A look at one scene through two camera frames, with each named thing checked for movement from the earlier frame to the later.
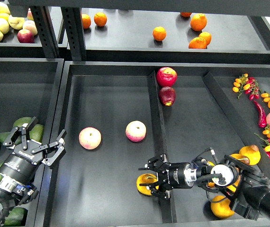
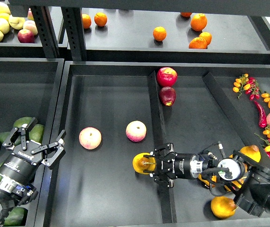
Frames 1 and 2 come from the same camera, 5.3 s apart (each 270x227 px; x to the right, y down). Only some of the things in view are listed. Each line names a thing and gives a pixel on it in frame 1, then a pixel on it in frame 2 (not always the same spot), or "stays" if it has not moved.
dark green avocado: [32, 175] stays
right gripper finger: [157, 189] to [169, 183]
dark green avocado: [2, 136] stays
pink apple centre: [136, 131] stays
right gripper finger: [158, 163] to [168, 147]
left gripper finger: [58, 145] stays
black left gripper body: [22, 165] stays
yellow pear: [146, 178] to [140, 163]
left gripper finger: [26, 127] stays
